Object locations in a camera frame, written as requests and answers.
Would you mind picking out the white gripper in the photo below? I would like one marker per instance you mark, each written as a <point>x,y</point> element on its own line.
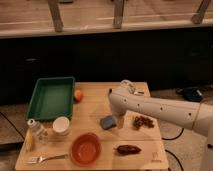
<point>120,121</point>

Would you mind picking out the blue sponge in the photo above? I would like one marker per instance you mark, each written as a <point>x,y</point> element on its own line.
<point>108,122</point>

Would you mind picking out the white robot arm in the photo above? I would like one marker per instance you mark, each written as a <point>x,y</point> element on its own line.
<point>189,115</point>

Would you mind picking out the green plastic tray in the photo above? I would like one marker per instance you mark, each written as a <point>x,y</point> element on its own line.
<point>51,98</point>

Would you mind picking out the dark red grape bunch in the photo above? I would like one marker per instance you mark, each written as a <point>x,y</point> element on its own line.
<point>140,121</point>

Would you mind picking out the orange bowl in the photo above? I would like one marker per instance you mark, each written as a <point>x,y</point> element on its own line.
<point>85,149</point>

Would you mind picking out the orange peach fruit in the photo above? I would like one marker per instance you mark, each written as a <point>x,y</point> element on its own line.
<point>78,95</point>

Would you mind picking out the white cup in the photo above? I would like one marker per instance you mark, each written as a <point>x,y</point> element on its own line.
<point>61,125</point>

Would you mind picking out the blue black device on floor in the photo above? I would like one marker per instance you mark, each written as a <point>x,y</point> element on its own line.
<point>190,94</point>

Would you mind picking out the clear plastic bottle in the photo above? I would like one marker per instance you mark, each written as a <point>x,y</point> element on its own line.
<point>38,131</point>

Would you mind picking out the silver fork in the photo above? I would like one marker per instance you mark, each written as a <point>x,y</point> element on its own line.
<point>40,159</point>

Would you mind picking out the yellow corn cob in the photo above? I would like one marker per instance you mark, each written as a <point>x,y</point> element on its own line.
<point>29,141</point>

